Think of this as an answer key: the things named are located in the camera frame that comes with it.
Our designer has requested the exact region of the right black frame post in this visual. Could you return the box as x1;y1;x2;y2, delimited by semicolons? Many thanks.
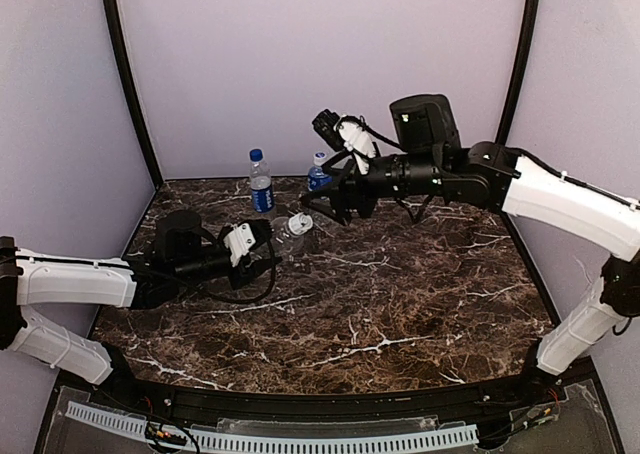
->
495;0;540;145

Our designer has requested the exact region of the clear bottle white cap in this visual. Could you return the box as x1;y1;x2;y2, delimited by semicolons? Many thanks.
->
267;212;314;257

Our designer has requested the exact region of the tall bottle blue cap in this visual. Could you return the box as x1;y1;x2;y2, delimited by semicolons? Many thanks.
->
249;148;275;215

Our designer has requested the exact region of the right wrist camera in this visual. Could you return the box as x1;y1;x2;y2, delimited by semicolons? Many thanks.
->
311;109;378;175

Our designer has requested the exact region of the left black frame post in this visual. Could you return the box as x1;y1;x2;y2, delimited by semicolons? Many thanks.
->
102;0;164;190

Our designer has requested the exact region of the white slotted cable duct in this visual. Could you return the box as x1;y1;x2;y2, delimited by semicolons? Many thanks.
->
64;401;479;453

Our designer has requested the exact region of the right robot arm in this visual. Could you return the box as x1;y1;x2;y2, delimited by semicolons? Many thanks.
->
300;94;639;378

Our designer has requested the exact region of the black frame post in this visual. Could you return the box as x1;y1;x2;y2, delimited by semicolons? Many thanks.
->
102;0;164;190
495;0;540;145

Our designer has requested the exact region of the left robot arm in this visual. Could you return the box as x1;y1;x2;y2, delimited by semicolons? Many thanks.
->
1;210;278;386

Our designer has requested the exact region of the short bottle blue label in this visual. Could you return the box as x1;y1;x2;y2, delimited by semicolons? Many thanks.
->
305;151;333;225

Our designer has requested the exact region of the black front table rail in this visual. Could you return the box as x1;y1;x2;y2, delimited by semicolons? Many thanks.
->
59;368;571;428

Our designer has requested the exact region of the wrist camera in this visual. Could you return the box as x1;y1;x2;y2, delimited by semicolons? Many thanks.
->
311;109;378;175
218;219;273;267

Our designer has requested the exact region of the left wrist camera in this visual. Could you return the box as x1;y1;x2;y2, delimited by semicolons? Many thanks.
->
218;219;273;267

